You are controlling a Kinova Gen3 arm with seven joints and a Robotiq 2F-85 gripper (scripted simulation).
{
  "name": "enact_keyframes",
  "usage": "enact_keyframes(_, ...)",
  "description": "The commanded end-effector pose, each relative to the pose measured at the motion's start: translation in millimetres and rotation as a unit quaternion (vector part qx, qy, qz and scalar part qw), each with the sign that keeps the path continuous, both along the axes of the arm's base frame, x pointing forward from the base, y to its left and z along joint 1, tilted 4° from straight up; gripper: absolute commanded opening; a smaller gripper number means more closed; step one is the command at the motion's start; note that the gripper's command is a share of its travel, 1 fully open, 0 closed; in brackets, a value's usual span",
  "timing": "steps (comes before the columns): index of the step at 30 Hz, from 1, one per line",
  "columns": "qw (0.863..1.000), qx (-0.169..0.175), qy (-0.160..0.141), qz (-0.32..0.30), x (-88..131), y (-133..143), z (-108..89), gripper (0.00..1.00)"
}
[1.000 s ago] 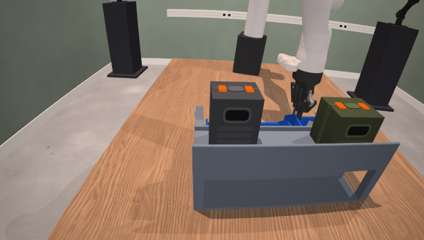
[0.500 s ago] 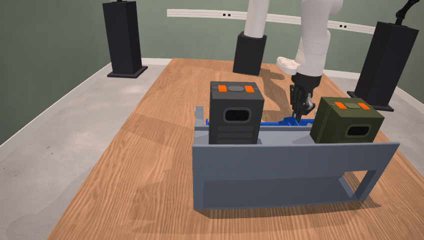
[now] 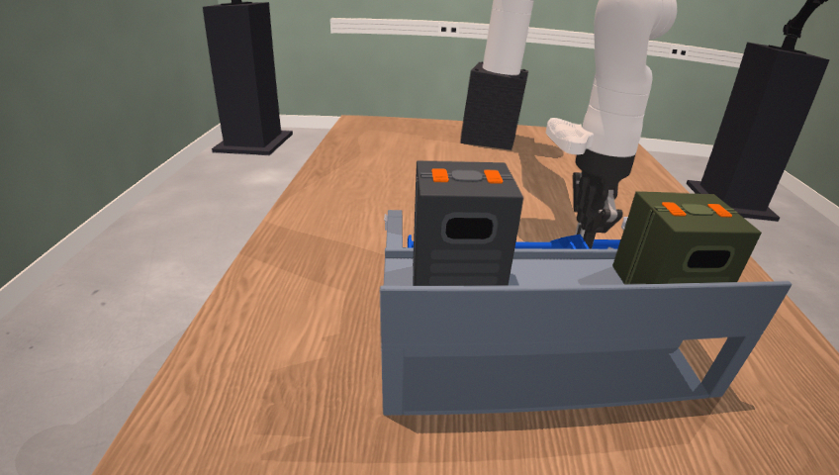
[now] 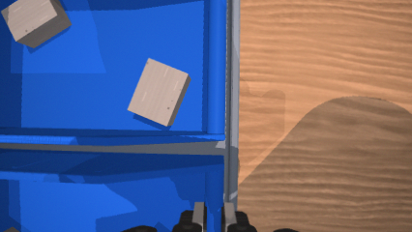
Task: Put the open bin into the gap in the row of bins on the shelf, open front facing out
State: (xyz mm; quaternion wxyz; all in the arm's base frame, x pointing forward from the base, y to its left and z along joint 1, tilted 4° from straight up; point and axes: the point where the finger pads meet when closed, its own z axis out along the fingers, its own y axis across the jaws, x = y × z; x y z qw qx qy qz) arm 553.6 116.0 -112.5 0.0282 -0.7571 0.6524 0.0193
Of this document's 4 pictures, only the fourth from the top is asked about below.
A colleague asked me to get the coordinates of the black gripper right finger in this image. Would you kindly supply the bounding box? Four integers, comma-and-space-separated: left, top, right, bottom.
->
221, 202, 299, 232

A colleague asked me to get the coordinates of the blue plastic bin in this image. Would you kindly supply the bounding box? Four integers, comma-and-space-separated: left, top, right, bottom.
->
0, 149, 224, 232
0, 0, 226, 146

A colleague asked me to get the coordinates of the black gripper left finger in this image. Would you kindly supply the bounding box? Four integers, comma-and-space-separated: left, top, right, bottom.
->
121, 202, 207, 232

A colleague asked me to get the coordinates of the beige rectangular block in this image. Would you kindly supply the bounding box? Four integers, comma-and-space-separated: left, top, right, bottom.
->
128, 58, 191, 127

